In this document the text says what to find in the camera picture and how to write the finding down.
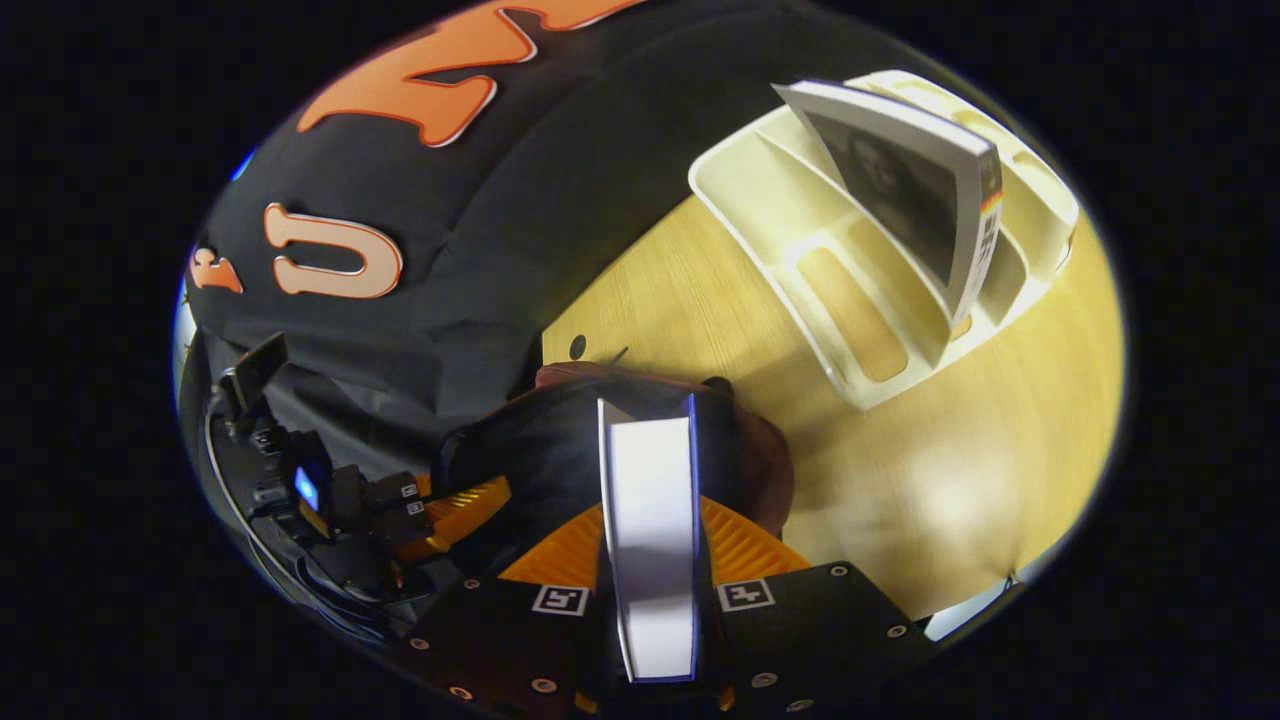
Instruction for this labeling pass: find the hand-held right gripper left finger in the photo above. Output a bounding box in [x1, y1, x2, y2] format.
[400, 500, 623, 717]

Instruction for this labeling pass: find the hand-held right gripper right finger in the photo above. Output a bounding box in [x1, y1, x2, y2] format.
[695, 495, 943, 717]

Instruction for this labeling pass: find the maroon schoolbag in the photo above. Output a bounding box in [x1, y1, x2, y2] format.
[433, 362, 797, 583]

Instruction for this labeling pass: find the blue book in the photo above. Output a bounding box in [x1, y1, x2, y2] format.
[597, 393, 702, 685]

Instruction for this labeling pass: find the white bookshelf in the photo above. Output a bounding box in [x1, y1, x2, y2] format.
[688, 68, 1083, 412]

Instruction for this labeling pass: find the white portrait cover book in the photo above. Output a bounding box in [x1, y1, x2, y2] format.
[775, 80, 1004, 333]

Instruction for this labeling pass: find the black backdrop cloth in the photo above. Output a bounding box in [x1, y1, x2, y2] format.
[180, 0, 901, 481]

